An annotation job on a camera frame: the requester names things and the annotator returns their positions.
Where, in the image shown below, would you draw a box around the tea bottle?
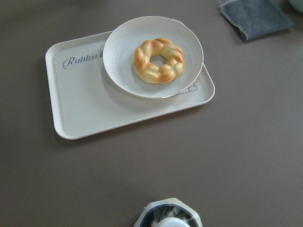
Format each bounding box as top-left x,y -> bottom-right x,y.
134,198 -> 203,227

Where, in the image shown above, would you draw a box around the white serving tray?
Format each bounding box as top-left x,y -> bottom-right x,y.
45,32 -> 215,140

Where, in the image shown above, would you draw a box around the braided ring bread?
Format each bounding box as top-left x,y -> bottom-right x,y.
133,38 -> 185,84

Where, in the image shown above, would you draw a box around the grey folded cloth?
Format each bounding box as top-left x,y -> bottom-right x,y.
220,0 -> 294,41

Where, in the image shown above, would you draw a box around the white plate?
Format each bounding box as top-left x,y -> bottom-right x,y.
103,16 -> 204,98

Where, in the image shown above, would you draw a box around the mint green bowl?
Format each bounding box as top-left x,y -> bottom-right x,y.
288,0 -> 303,13

